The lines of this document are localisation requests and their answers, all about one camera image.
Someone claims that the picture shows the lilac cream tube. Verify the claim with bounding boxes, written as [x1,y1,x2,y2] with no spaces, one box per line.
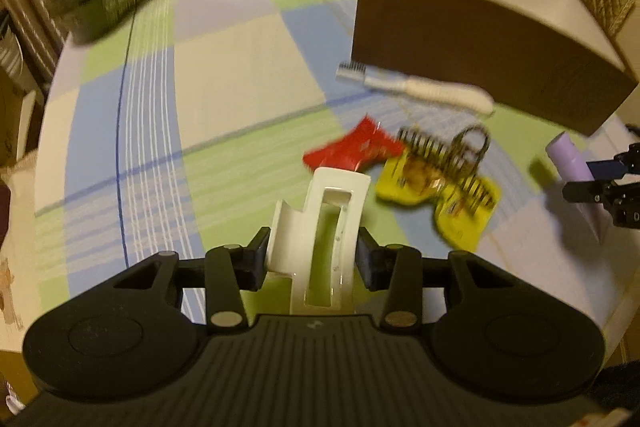
[546,132,593,182]

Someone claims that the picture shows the white plastic holder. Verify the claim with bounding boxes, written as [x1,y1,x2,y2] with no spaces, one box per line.
[266,167,371,315]

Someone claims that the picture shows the yellow chicken snack packet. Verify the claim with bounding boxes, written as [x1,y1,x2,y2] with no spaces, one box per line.
[375,153,501,251]

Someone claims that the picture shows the red snack wrapper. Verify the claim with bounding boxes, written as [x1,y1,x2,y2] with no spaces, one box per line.
[303,115,405,171]

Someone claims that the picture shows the white toothbrush black bristles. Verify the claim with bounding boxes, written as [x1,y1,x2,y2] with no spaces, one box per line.
[336,62,495,115]

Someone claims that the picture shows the checkered tablecloth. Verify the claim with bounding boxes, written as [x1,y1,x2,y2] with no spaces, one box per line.
[35,0,639,346]

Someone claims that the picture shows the brown cardboard box white inside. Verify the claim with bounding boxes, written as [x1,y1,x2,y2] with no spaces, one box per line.
[352,0,639,135]

